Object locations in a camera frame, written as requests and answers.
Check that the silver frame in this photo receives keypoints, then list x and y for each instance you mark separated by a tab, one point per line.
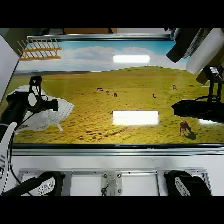
100	156

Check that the white garment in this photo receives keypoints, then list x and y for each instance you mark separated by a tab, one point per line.
206	50

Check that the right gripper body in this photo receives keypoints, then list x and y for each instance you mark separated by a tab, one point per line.
208	110

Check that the white pants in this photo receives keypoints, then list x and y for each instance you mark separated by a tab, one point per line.
50	116

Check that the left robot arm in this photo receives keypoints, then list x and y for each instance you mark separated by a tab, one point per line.
13	106

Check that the striped garment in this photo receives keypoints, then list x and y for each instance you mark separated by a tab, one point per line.
196	41

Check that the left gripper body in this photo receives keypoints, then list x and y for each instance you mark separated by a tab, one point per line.
45	105

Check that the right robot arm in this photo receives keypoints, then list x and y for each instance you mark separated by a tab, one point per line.
186	185

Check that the brown garment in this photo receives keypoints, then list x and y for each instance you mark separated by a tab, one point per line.
218	61

